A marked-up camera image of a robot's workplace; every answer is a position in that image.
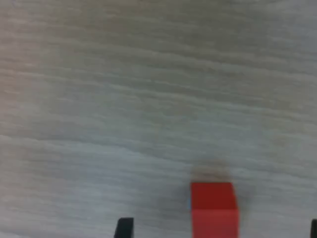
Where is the red cube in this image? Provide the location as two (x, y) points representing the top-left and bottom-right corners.
(190, 182), (240, 238)

